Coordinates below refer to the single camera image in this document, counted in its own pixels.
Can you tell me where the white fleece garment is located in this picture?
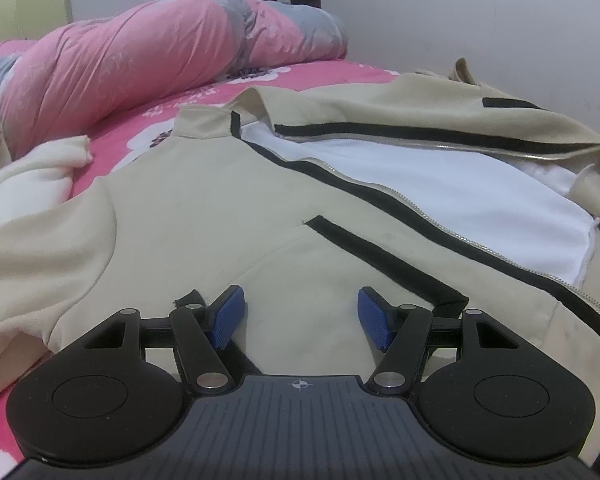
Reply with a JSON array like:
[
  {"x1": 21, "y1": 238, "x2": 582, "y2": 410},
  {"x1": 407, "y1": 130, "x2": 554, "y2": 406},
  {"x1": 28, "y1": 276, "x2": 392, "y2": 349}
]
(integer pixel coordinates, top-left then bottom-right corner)
[{"x1": 0, "y1": 135, "x2": 93, "y2": 211}]

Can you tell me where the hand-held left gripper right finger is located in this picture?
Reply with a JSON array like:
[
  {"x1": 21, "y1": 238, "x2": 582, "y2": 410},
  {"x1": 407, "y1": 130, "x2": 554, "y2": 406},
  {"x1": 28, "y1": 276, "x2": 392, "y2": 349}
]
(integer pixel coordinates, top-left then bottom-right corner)
[{"x1": 357, "y1": 286, "x2": 523, "y2": 395}]

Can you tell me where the beige zip jacket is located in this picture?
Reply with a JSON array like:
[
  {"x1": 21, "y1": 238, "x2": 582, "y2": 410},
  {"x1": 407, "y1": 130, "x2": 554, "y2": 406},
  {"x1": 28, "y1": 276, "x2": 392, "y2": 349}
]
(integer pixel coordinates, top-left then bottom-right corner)
[{"x1": 0, "y1": 57, "x2": 600, "y2": 480}]

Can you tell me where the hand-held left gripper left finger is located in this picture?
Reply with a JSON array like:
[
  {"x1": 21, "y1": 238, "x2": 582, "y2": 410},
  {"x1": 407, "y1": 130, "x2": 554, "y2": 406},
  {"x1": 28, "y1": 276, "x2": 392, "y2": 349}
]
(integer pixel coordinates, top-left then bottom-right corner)
[{"x1": 82, "y1": 285, "x2": 246, "y2": 395}]

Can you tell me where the pink and grey quilt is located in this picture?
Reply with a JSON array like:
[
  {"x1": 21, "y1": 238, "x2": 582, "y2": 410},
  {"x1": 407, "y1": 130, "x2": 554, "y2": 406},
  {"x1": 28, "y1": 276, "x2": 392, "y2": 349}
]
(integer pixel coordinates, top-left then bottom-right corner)
[{"x1": 0, "y1": 0, "x2": 348, "y2": 161}]

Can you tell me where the pink floral bed blanket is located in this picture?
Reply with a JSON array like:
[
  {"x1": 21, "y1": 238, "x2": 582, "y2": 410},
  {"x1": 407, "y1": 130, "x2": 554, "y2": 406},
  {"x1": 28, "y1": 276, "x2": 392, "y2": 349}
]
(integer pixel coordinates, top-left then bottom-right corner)
[{"x1": 0, "y1": 57, "x2": 406, "y2": 480}]

